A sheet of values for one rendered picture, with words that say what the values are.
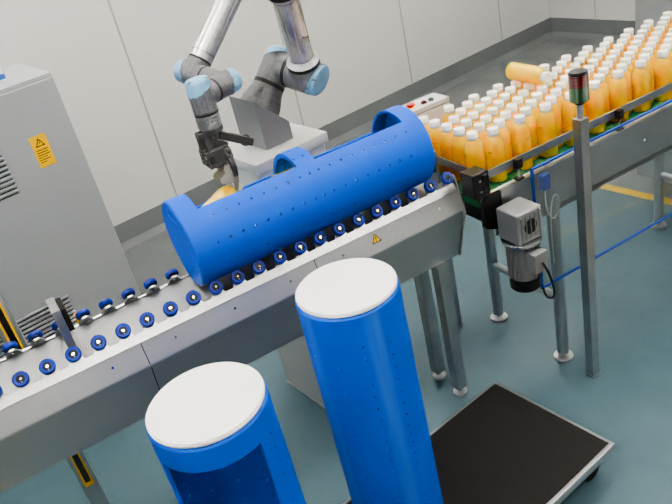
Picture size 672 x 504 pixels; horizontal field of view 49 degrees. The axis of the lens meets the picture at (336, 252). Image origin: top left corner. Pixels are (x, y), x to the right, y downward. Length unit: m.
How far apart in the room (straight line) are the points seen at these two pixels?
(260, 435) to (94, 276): 2.21
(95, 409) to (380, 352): 0.88
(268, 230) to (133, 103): 2.90
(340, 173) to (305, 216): 0.18
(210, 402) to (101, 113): 3.45
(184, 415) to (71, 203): 2.06
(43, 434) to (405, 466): 1.04
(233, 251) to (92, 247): 1.57
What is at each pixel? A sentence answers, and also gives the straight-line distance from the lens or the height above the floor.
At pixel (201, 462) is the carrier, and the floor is 0.99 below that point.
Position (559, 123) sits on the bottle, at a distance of 2.85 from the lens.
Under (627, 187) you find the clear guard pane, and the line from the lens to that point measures 3.04.
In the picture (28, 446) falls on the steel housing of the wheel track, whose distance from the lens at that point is 2.34.
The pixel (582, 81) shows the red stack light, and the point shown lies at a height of 1.23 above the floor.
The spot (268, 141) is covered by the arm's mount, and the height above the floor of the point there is 1.18.
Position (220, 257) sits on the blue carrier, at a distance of 2.21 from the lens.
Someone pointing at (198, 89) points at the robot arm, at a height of 1.52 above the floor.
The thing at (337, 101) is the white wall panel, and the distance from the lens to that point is 5.89.
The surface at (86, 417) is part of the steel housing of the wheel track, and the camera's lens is 2.34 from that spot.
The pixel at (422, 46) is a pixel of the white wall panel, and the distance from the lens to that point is 6.43.
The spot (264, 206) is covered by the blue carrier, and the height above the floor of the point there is 1.16.
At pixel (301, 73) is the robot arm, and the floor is 1.39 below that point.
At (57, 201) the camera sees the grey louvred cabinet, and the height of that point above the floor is 0.91.
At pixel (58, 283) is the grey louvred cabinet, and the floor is 0.54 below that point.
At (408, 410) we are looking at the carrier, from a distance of 2.10.
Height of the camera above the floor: 2.06
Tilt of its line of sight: 29 degrees down
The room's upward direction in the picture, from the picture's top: 14 degrees counter-clockwise
